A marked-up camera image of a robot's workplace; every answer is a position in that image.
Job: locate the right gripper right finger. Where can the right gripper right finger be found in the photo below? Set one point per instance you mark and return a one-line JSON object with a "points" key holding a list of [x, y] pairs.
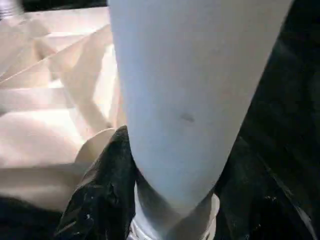
{"points": [[255, 205]]}

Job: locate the white plastic table top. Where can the white plastic table top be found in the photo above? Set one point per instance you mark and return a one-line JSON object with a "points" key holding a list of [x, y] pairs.
{"points": [[50, 112]]}

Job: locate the black plastic mat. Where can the black plastic mat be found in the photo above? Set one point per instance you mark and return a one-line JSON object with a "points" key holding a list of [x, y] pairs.
{"points": [[295, 100]]}

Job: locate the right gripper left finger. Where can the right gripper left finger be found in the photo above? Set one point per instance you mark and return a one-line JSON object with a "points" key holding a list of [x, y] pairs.
{"points": [[100, 200]]}

